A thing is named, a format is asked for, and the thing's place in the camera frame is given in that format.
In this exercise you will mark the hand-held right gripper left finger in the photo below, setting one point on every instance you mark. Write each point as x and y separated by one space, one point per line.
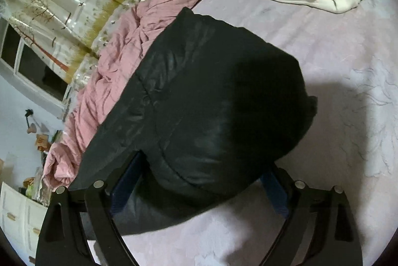
127 183

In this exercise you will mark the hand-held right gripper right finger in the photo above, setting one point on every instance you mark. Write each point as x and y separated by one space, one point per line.
275 193

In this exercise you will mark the black puffer jacket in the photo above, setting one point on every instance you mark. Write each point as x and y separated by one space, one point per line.
202 98

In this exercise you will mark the wooden letter block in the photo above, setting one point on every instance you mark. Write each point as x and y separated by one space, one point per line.
42 141

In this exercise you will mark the pink quilt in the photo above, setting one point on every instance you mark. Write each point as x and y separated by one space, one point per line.
108 73

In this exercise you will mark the white drawer cabinet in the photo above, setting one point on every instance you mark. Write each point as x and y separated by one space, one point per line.
18 216

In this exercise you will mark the white framed window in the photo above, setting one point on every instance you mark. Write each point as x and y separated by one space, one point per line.
34 67

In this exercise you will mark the wall lamp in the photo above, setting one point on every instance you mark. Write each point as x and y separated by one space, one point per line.
31 128

